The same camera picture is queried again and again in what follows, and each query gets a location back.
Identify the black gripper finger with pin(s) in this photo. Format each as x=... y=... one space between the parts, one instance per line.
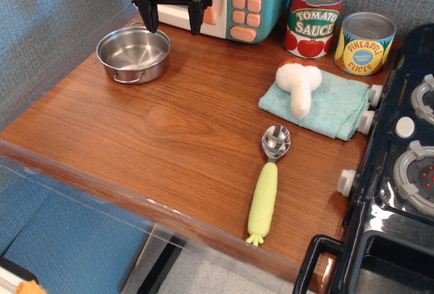
x=149 y=14
x=196 y=12

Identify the red and white plush mushroom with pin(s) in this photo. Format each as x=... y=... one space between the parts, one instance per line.
x=300 y=78

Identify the small steel pot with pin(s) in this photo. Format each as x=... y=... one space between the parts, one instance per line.
x=133 y=55

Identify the teal toy microwave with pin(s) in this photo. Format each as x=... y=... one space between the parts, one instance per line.
x=246 y=21

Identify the tomato sauce can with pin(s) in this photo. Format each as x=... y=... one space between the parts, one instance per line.
x=311 y=26

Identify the pineapple slices can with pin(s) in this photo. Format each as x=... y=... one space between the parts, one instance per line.
x=364 y=43

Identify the teal folded cloth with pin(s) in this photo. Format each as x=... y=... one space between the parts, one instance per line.
x=337 y=106

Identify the grey stove knob upper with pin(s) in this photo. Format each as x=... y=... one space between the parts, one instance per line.
x=374 y=95

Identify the grey stove knob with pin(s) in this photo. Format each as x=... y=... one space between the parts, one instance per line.
x=345 y=181
x=374 y=95
x=366 y=121

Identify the grey stove knob middle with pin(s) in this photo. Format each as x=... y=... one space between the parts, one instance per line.
x=366 y=121

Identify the grey stove knob lower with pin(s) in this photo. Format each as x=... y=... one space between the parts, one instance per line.
x=345 y=181

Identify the orange plush object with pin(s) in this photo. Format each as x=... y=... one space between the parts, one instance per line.
x=30 y=287

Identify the black toy stove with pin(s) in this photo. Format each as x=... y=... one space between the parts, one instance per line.
x=387 y=245

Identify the spoon with green handle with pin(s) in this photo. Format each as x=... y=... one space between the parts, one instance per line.
x=275 y=142

